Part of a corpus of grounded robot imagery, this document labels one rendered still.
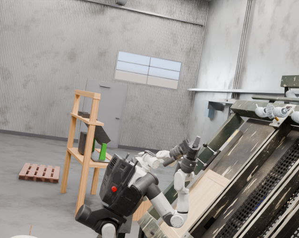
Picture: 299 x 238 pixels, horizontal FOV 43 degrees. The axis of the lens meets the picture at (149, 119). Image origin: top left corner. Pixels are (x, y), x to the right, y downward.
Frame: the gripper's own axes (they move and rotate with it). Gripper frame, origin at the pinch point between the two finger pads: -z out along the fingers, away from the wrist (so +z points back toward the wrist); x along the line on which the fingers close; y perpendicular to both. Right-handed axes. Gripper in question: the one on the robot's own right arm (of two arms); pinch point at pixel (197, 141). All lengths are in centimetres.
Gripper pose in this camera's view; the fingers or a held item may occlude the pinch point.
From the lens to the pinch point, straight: 218.7
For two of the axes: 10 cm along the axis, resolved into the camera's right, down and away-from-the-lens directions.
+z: -3.0, 9.1, 2.8
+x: 3.5, -1.7, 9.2
